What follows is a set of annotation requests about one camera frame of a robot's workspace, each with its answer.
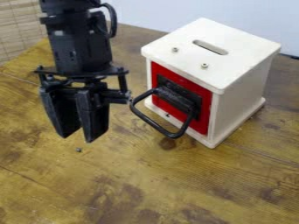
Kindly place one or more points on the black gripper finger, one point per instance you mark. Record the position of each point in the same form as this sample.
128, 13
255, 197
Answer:
92, 114
59, 103

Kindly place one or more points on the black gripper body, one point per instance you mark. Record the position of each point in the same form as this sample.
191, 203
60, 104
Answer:
79, 37

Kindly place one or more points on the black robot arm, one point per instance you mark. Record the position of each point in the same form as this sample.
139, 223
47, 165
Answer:
56, 7

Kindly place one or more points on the red drawer front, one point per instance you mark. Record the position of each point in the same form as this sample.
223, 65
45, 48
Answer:
164, 76

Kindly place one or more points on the white wooden box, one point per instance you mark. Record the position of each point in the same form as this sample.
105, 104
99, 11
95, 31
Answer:
220, 63

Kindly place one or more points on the black metal drawer handle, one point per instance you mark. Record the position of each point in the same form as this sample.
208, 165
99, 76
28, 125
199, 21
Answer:
163, 113

